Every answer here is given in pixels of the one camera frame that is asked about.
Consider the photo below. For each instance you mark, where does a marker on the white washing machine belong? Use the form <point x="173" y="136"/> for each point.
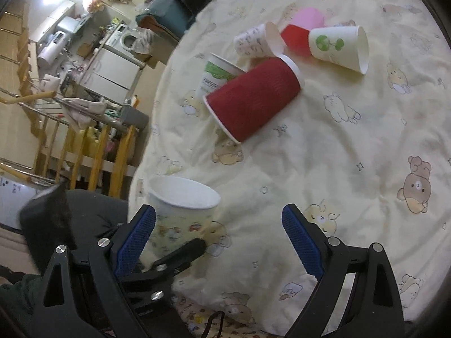
<point x="121" y="40"/>

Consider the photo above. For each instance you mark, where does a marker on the pink red faceted cup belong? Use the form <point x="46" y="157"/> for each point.
<point x="296" y="34"/>

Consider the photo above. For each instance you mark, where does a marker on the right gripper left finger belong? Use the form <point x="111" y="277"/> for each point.
<point x="81" y="293"/>

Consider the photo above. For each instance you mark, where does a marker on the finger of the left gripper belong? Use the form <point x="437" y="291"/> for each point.
<point x="181" y="258"/>

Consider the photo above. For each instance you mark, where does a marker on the green teal cushion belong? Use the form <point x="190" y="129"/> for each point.
<point x="169" y="17"/>

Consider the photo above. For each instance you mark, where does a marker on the cartoon print paper cup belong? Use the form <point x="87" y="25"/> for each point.
<point x="184" y="209"/>

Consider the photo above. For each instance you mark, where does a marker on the large red paper cup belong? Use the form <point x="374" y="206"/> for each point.
<point x="245" y="104"/>

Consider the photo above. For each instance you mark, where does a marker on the green label white cup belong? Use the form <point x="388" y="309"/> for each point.
<point x="216" y="73"/>

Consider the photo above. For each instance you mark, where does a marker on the yellow cartoon bear duvet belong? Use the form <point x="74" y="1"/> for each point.
<point x="367" y="155"/>

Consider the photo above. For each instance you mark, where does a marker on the green tree white cup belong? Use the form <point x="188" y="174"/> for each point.
<point x="345" y="46"/>

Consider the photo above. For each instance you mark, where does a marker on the grey storage bin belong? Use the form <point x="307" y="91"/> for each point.
<point x="130" y="116"/>

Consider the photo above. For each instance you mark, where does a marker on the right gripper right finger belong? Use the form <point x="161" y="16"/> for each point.
<point x="374" y="307"/>

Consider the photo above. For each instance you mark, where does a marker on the white kitchen cabinet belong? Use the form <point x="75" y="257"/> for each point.
<point x="110" y="76"/>

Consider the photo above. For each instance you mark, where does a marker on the small patterned white cup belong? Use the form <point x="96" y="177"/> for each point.
<point x="260" y="41"/>

